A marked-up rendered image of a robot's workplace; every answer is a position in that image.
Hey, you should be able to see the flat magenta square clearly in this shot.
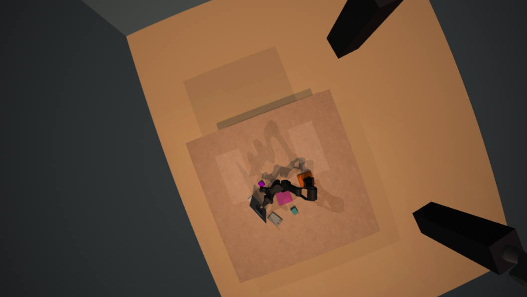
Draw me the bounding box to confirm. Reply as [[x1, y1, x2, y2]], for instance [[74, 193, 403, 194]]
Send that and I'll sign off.
[[275, 191, 292, 206]]

